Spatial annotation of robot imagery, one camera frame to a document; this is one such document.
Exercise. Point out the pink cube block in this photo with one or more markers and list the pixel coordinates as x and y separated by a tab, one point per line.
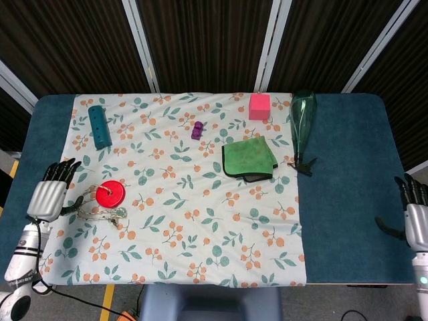
259	107

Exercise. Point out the dark flat pad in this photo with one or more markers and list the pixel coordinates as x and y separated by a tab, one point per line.
257	178

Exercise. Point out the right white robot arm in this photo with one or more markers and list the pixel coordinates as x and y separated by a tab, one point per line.
421	271

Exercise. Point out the red disc with hole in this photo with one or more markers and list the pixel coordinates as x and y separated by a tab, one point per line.
112	197

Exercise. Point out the brown slatted screen panel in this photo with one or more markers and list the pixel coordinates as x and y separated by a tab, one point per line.
73	43
207	43
321	43

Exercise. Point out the teal half-cylinder block with holes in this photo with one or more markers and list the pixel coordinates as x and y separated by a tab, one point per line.
99	128

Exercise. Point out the green microfibre cloth black trim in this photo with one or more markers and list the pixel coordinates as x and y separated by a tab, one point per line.
249	155

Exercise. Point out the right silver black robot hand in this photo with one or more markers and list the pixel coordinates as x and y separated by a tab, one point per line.
416	220

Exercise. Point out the purple toy car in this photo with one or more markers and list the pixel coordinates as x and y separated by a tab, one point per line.
197	131

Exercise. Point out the green glass spray bottle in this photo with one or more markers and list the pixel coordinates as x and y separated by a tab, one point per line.
302	113

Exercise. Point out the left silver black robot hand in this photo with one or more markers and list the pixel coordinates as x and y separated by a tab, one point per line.
47	197

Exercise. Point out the orange floor object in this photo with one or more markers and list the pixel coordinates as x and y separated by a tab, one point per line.
128	316

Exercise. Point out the white screen frame post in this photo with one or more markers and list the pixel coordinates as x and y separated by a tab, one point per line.
378	43
142	43
16	82
269	43

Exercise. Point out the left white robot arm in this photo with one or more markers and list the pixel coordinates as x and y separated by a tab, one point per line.
23	261

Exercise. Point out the floral print white tablecloth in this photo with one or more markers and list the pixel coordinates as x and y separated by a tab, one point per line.
187	187

